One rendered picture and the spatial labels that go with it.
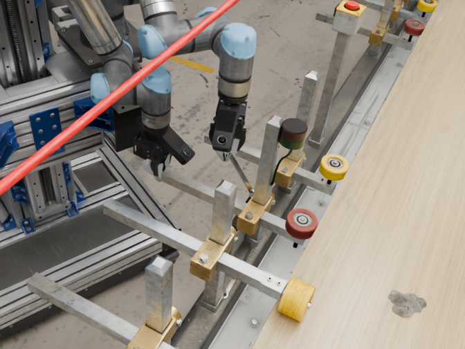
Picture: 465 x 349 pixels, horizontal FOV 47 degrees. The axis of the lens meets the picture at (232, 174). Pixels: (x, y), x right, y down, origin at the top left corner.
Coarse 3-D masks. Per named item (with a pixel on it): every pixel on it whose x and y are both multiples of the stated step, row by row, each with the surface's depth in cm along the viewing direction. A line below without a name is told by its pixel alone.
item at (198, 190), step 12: (168, 168) 151; (168, 180) 149; (180, 180) 148; (192, 180) 148; (192, 192) 147; (204, 192) 145; (240, 204) 143; (264, 216) 141; (276, 216) 141; (276, 228) 140; (300, 240) 138
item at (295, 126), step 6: (288, 120) 125; (294, 120) 125; (300, 120) 125; (288, 126) 123; (294, 126) 124; (300, 126) 124; (306, 126) 124; (294, 132) 122; (300, 132) 122; (276, 150) 129; (276, 168) 135
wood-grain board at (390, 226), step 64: (448, 0) 240; (448, 64) 199; (384, 128) 167; (448, 128) 170; (384, 192) 146; (448, 192) 149; (320, 256) 128; (384, 256) 130; (448, 256) 132; (320, 320) 116; (384, 320) 117; (448, 320) 119
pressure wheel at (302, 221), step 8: (296, 208) 138; (288, 216) 136; (296, 216) 136; (304, 216) 137; (312, 216) 136; (288, 224) 135; (296, 224) 134; (304, 224) 134; (312, 224) 134; (288, 232) 136; (296, 232) 133; (304, 232) 133; (312, 232) 134
